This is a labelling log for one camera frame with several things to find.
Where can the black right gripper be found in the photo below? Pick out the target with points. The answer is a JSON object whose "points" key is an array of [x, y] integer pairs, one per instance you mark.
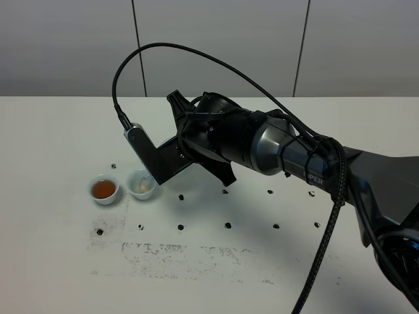
{"points": [[217, 131]]}

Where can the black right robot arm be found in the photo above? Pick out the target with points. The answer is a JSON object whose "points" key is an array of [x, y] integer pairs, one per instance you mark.
{"points": [[383, 190]]}

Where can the right pale blue teacup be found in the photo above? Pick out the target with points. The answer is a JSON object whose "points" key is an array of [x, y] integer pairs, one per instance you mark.
{"points": [[141, 184]]}

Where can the pale blue teacup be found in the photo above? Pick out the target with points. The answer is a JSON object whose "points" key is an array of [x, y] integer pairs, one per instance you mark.
{"points": [[104, 189], [141, 184]]}

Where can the left pale blue teacup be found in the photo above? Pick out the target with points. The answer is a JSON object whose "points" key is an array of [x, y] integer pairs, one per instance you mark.
{"points": [[104, 189]]}

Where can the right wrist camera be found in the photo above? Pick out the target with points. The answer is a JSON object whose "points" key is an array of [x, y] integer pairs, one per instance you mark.
{"points": [[154, 153]]}

